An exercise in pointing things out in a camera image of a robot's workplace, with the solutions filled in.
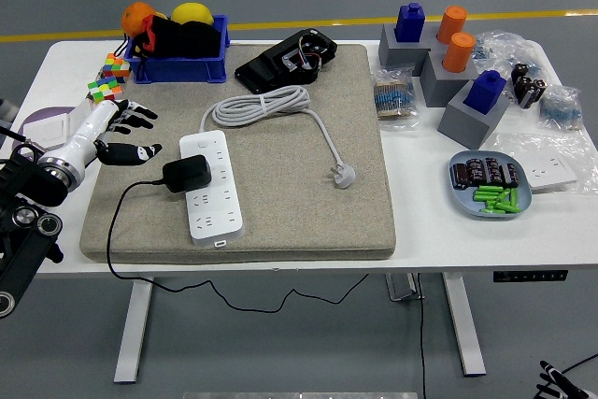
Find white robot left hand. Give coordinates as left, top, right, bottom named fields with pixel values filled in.
left=64, top=98, right=164, bottom=172

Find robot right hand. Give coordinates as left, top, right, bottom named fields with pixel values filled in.
left=535, top=360, right=598, bottom=399

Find black plug adapter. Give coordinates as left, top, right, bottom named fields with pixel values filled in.
left=161, top=154, right=213, bottom=194

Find thin black adapter cord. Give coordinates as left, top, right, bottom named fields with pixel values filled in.
left=105, top=178, right=370, bottom=313

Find white power strip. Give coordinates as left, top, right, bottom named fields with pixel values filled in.
left=178, top=131, right=246, bottom=249

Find colourful puzzle cube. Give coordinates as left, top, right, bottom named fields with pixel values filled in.
left=101, top=52, right=133, bottom=85
left=87, top=75, right=124, bottom=106

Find purple round disc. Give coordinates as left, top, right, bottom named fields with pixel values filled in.
left=19, top=107, right=77, bottom=141

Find blue plastic bin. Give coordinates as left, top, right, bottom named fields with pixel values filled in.
left=122, top=14, right=231, bottom=85

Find white table leg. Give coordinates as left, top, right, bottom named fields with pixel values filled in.
left=113, top=277, right=155, bottom=384
left=442, top=272, right=487, bottom=377

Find black table control panel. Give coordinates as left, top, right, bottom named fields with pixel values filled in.
left=491, top=269, right=570, bottom=284

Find orange fruit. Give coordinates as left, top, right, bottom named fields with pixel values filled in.
left=121, top=1, right=158, bottom=38

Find large yellow fruit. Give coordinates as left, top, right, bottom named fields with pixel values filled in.
left=170, top=2, right=215, bottom=26

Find black open electronic housing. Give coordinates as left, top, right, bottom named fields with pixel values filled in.
left=234, top=28, right=339, bottom=95

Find blue-grey plate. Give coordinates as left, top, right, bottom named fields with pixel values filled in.
left=448, top=150, right=534, bottom=221

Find grey-brown mat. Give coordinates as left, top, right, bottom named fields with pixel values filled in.
left=78, top=42, right=398, bottom=265

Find dark brown capacitor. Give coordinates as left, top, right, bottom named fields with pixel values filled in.
left=450, top=163, right=471, bottom=191
left=500, top=163, right=520, bottom=188
left=465, top=158, right=487, bottom=185
left=483, top=157, right=504, bottom=184

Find clear bag around socket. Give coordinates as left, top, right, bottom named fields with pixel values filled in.
left=494, top=130, right=598, bottom=195

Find grey peg block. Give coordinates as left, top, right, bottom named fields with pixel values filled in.
left=421, top=21, right=450, bottom=55
left=419, top=50, right=480, bottom=108
left=377, top=22, right=434, bottom=78
left=437, top=78, right=511, bottom=151

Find small clear bag blue resistors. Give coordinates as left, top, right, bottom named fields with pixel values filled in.
left=537, top=84, right=585, bottom=133

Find bag of black capacitors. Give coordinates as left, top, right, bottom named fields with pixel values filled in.
left=510, top=63, right=548, bottom=110

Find blue square peg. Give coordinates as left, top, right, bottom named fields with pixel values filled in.
left=393, top=2, right=427, bottom=44
left=463, top=69, right=508, bottom=116

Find clear bag of resistors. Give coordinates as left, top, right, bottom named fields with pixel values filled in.
left=372, top=66, right=421, bottom=132

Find large clear bag blue resistors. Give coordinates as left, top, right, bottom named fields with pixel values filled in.
left=471, top=30, right=548, bottom=92

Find orange cylinder peg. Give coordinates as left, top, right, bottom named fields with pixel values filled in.
left=436, top=6, right=469, bottom=44
left=441, top=32, right=477, bottom=74

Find thin black cable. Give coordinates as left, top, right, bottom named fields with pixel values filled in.
left=558, top=351, right=598, bottom=375

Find white square switch panel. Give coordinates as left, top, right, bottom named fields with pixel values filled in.
left=22, top=117, right=70, bottom=148

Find black drawstring pouch red trim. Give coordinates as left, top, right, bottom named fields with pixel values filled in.
left=114, top=14, right=222, bottom=62

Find hanging black cable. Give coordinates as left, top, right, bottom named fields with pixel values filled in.
left=414, top=273, right=429, bottom=399

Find grey power strip cable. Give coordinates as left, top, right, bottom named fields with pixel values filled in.
left=199, top=85, right=358, bottom=191

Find metal bracket under table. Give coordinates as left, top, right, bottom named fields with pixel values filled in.
left=385, top=272, right=426, bottom=302

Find white wall socket panel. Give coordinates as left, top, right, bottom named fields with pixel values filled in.
left=522, top=155, right=579, bottom=193

